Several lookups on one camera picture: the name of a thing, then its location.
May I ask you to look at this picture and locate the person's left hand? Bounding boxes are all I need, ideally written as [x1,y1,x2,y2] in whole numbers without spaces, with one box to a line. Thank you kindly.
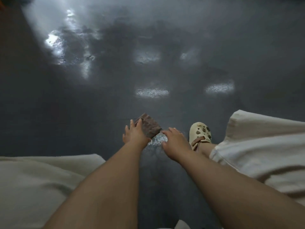
[122,119,152,151]

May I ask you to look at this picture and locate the person's right leg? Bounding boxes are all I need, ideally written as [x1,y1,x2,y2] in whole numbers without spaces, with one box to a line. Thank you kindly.
[199,142,218,159]

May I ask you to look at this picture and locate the person's right hand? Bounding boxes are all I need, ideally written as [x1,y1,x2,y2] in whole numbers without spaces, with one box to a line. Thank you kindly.
[162,127,193,163]

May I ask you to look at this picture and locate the person's right forearm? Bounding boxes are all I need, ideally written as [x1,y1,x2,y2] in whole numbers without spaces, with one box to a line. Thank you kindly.
[179,150,305,229]

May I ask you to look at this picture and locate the beige trousers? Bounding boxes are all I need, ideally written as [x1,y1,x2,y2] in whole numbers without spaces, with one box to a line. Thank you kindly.
[0,110,305,229]

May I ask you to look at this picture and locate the brown scouring cloth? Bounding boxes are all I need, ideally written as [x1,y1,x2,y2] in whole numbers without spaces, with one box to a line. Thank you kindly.
[134,113,163,139]

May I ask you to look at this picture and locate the person's left forearm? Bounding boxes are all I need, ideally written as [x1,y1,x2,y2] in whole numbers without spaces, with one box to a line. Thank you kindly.
[42,140,150,229]

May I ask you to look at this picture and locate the cream clog shoe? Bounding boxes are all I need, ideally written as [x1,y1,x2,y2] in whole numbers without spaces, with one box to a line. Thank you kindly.
[189,122,212,152]

